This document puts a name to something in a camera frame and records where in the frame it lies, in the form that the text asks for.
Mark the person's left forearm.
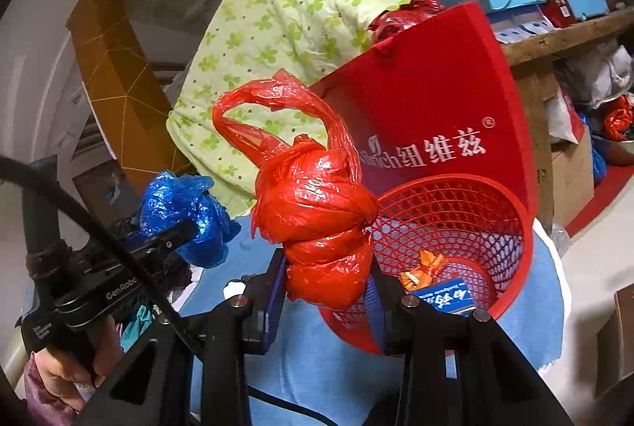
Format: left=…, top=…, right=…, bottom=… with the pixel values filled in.
left=24, top=351, right=75, bottom=426

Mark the red knotted plastic bag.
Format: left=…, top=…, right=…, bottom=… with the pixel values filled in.
left=213, top=69, right=380, bottom=310

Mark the orange wooden cabinet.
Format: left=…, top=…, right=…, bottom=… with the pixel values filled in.
left=67, top=0, right=191, bottom=191

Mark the red crumpled plastic wrap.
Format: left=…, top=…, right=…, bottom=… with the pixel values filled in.
left=369, top=0, right=447, bottom=43

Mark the brown cardboard box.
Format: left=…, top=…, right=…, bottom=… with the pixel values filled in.
left=550, top=129, right=595, bottom=229

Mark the light blue tablecloth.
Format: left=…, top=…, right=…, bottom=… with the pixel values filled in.
left=188, top=208, right=565, bottom=426

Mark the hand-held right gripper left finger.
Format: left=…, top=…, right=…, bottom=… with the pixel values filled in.
left=74, top=248, right=290, bottom=426

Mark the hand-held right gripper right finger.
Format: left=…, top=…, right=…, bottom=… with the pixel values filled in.
left=364, top=252, right=575, bottom=426

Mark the orange plastic bag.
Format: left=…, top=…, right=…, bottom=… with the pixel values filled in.
left=602, top=96, right=634, bottom=142

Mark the wooden shelf plank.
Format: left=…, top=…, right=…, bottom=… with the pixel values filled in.
left=500, top=7, right=634, bottom=65

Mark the person's left hand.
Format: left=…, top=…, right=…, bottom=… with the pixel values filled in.
left=34, top=319, right=124, bottom=413

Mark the black cable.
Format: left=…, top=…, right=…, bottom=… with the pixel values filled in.
left=0, top=168, right=206, bottom=357
left=246, top=384, right=348, bottom=426

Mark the red mesh plastic basket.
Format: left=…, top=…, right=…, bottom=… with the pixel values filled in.
left=319, top=173, right=536, bottom=357

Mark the red paper shopping bag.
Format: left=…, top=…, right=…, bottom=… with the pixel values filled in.
left=309, top=1, right=539, bottom=229

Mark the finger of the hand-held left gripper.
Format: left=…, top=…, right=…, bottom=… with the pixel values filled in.
left=116, top=219, right=200, bottom=261

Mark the small blue carton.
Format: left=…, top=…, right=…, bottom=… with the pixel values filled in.
left=411, top=277, right=476, bottom=318

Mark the orange candy wrapper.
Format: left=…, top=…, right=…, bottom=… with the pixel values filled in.
left=400, top=250, right=447, bottom=293

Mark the blue plastic bag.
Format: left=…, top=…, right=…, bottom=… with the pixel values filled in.
left=140, top=169, right=242, bottom=269

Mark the green floral blanket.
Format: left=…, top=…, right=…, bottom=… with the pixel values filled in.
left=166, top=0, right=427, bottom=216

